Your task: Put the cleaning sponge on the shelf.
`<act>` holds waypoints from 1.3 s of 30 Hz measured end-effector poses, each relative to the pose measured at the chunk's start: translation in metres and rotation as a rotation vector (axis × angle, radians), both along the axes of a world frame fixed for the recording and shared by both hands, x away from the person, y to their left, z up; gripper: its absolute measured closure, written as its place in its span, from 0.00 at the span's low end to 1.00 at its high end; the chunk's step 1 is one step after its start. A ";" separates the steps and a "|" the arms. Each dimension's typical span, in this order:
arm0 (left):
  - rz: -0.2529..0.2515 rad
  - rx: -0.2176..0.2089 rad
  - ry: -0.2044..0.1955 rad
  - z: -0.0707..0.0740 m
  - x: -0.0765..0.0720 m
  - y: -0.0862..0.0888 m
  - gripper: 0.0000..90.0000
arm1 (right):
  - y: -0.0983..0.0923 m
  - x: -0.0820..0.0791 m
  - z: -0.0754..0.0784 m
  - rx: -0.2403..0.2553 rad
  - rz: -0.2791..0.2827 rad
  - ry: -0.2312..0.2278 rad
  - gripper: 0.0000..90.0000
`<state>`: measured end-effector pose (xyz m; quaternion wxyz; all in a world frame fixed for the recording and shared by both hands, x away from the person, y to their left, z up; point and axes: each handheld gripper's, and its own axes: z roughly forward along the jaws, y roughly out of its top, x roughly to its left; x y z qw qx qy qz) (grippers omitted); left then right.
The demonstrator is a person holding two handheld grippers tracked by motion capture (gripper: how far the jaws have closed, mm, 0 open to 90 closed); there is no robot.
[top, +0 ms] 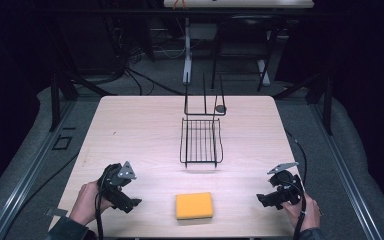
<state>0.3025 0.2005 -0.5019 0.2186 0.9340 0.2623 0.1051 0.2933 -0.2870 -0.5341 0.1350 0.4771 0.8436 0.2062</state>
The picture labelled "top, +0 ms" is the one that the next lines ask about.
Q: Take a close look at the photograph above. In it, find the aluminium rail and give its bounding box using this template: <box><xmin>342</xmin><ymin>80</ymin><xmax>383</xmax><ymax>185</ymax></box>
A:
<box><xmin>0</xmin><ymin>99</ymin><xmax>78</xmax><ymax>240</ymax></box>
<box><xmin>308</xmin><ymin>101</ymin><xmax>384</xmax><ymax>240</ymax></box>

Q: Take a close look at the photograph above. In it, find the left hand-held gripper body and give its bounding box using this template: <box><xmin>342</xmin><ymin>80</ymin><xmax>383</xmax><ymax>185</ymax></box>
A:
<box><xmin>97</xmin><ymin>160</ymin><xmax>138</xmax><ymax>205</ymax></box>

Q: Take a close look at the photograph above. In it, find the black metal frame stand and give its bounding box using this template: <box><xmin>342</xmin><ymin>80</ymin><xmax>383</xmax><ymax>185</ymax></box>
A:
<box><xmin>272</xmin><ymin>63</ymin><xmax>334</xmax><ymax>136</ymax></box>
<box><xmin>43</xmin><ymin>19</ymin><xmax>118</xmax><ymax>133</ymax></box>

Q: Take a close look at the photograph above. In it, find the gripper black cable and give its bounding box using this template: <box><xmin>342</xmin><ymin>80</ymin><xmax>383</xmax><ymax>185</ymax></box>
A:
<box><xmin>94</xmin><ymin>166</ymin><xmax>111</xmax><ymax>240</ymax></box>
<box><xmin>285</xmin><ymin>130</ymin><xmax>308</xmax><ymax>240</ymax></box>

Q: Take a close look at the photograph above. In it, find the person's left hand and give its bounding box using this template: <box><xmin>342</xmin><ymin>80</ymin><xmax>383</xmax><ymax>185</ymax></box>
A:
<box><xmin>68</xmin><ymin>180</ymin><xmax>115</xmax><ymax>227</ymax></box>

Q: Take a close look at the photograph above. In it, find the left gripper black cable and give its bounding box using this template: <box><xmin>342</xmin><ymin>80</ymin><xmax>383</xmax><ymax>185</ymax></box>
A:
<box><xmin>94</xmin><ymin>166</ymin><xmax>111</xmax><ymax>240</ymax></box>

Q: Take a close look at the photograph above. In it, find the person's right hand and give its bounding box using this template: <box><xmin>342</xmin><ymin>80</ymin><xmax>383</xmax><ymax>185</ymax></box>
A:
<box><xmin>280</xmin><ymin>192</ymin><xmax>322</xmax><ymax>233</ymax></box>

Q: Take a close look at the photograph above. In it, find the yellow sponge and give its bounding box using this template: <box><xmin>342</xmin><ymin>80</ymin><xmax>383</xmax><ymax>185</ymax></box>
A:
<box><xmin>175</xmin><ymin>191</ymin><xmax>214</xmax><ymax>221</ymax></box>

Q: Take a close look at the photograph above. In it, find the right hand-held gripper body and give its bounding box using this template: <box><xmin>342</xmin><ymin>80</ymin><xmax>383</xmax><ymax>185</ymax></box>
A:
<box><xmin>266</xmin><ymin>161</ymin><xmax>305</xmax><ymax>206</ymax></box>

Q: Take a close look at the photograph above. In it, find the white desk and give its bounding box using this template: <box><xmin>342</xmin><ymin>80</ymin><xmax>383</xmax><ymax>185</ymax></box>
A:
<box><xmin>163</xmin><ymin>0</ymin><xmax>315</xmax><ymax>85</ymax></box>

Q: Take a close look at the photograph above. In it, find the black floor cable bundle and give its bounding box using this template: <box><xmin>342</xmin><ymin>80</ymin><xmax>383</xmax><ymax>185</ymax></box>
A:
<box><xmin>76</xmin><ymin>49</ymin><xmax>186</xmax><ymax>98</ymax></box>

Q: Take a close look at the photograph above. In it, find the black wire rack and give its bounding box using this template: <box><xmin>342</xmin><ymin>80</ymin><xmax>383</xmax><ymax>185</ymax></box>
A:
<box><xmin>179</xmin><ymin>71</ymin><xmax>228</xmax><ymax>169</ymax></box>

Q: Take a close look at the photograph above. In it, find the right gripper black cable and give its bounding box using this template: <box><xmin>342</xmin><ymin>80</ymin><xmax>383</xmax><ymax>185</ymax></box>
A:
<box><xmin>285</xmin><ymin>130</ymin><xmax>308</xmax><ymax>240</ymax></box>

